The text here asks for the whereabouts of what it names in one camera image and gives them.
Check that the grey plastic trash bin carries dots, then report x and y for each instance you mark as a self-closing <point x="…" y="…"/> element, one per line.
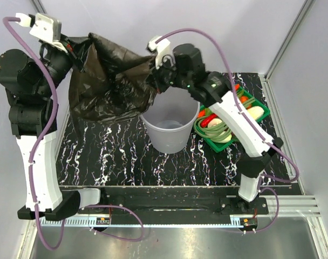
<point x="169" y="120"/>

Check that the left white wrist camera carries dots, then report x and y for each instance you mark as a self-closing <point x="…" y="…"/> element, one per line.
<point x="44" y="27"/>

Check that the red toy chili pepper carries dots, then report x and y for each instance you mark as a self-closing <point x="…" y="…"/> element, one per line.
<point x="207" y="120"/>

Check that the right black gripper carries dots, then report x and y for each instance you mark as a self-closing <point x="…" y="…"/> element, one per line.
<point x="155" y="76"/>

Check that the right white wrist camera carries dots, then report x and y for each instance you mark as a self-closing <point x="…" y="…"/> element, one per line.
<point x="161" y="48"/>

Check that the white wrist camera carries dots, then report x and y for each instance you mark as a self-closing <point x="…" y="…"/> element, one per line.
<point x="161" y="48"/>
<point x="44" y="27"/>

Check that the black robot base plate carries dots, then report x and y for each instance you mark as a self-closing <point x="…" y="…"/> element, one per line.
<point x="176" y="205"/>

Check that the white toy mushroom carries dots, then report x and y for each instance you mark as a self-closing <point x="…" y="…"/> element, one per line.
<point x="214" y="122"/>

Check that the green plastic vegetable basket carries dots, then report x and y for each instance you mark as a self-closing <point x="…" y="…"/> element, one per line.
<point x="204" y="112"/>

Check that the small orange toy tomato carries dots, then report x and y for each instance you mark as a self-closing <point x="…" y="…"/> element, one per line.
<point x="243" y="99"/>

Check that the aluminium frame rail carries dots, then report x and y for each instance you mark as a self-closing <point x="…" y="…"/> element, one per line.
<point x="298" y="21"/>

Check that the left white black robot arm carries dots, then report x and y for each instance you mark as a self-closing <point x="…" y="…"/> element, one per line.
<point x="31" y="105"/>

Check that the green toy bean bundle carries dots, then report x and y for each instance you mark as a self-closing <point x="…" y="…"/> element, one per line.
<point x="218" y="134"/>

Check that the black plastic trash bag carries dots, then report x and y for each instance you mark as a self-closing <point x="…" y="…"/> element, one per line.
<point x="114" y="86"/>

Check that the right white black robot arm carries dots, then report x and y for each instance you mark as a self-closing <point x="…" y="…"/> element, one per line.
<point x="216" y="93"/>

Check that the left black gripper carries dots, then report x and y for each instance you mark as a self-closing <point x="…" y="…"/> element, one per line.
<point x="77" y="48"/>

